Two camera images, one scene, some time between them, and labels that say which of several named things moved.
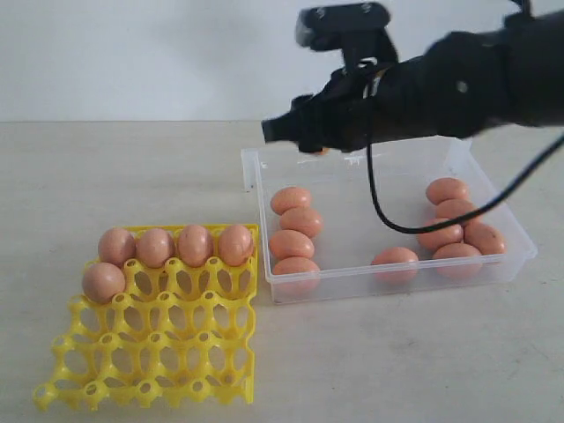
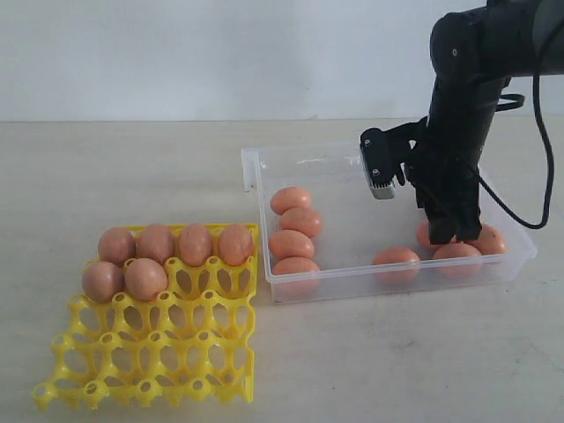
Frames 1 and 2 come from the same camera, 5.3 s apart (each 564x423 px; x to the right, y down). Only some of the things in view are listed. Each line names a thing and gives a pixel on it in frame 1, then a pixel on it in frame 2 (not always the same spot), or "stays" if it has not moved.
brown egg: x=116 y=246 stays
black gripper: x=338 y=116 → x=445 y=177
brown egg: x=303 y=219 stays
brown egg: x=195 y=245 stays
